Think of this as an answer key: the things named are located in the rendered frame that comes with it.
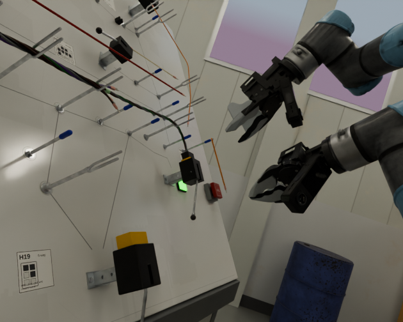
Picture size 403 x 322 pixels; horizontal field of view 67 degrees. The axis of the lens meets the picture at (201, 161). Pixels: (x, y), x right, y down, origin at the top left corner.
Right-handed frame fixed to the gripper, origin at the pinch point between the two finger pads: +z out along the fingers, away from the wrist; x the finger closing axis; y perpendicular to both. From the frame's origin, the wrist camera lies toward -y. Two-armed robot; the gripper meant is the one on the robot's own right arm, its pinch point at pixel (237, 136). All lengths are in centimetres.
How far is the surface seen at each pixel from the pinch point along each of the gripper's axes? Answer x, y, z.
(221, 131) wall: -222, 135, 15
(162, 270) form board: 9.4, -15.1, 30.2
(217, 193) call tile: -24.0, 2.7, 18.1
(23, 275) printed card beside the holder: 40, -14, 30
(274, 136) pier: -240, 96, -21
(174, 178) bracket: 1.1, 3.4, 18.8
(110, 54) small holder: 21.5, 26.7, 7.1
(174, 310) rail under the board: 7.8, -22.4, 33.3
